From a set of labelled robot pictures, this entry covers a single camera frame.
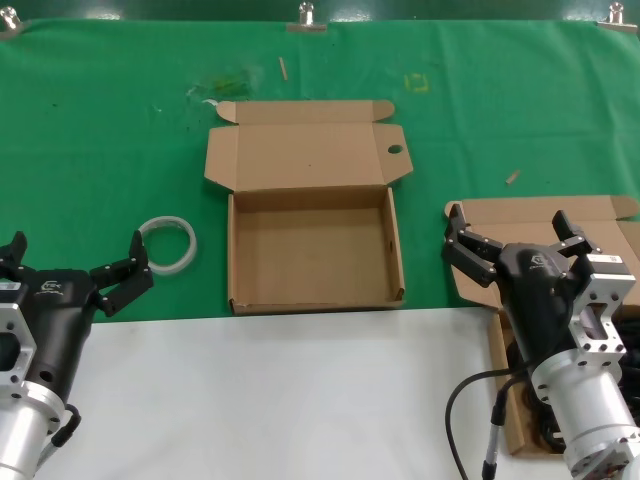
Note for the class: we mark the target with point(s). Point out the thin wooden stick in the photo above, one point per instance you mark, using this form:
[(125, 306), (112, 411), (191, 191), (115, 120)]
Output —
[(283, 68)]

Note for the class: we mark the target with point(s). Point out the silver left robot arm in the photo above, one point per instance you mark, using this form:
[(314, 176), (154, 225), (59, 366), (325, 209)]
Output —
[(25, 430)]

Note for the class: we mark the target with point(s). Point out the silver left camera bracket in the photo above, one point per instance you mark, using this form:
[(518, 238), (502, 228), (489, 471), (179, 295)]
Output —
[(12, 380)]

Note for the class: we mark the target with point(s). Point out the green table cloth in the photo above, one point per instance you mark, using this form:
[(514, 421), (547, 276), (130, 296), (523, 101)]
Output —
[(100, 150)]

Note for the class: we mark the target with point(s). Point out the clear tape roll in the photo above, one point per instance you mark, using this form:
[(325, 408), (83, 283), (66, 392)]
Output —
[(190, 250)]

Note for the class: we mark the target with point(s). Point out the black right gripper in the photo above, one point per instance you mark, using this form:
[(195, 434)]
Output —
[(535, 300)]

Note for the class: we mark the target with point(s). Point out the metal cloth clip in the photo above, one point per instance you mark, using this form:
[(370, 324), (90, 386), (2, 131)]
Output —
[(306, 25), (10, 22), (617, 20)]

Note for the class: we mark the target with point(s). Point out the silver camera bracket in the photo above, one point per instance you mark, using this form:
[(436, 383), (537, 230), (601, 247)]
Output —
[(610, 285), (12, 380)]

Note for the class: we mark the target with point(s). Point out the silver right camera bracket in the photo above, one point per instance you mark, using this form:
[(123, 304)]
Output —
[(610, 285)]

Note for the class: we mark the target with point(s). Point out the open cardboard box with hole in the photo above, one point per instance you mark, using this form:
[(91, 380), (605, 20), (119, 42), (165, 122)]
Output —
[(310, 250)]

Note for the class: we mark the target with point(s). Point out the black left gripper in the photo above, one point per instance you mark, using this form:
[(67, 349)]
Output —
[(60, 320)]

